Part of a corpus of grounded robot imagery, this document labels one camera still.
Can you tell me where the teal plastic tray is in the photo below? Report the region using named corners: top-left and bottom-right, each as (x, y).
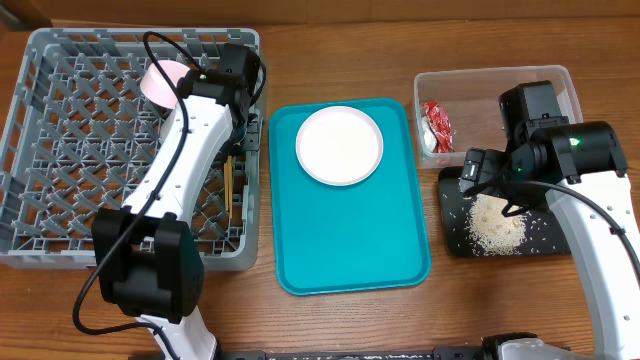
top-left (268, 98), bottom-right (432, 296)

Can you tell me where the white round plate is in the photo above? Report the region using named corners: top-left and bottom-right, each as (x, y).
top-left (295, 106), bottom-right (384, 186)

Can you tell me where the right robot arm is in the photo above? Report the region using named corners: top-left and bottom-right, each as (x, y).
top-left (459, 118), bottom-right (639, 359)

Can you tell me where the clear plastic bin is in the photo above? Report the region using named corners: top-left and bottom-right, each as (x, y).
top-left (414, 65), bottom-right (583, 168)

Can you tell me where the red snack wrapper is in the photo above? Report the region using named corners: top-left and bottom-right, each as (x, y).
top-left (422, 101), bottom-right (454, 153)

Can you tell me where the wooden chopstick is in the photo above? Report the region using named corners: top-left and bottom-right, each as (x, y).
top-left (224, 156), bottom-right (232, 212)
top-left (228, 155), bottom-right (233, 222)

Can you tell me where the pink-white small bowl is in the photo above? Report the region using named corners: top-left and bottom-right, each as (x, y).
top-left (140, 60), bottom-right (190, 109)

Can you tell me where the white tissue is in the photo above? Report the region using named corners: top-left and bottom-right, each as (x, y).
top-left (421, 116), bottom-right (438, 153)

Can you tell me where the pile of white rice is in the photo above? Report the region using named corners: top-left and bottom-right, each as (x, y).
top-left (445, 195), bottom-right (554, 257)

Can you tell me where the grey dishwasher rack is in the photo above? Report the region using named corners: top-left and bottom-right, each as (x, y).
top-left (1, 28), bottom-right (261, 269)

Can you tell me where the black rectangular tray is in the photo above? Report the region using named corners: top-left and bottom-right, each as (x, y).
top-left (438, 166), bottom-right (570, 257)

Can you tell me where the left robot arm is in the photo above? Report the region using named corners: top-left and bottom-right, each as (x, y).
top-left (88, 61), bottom-right (262, 359)

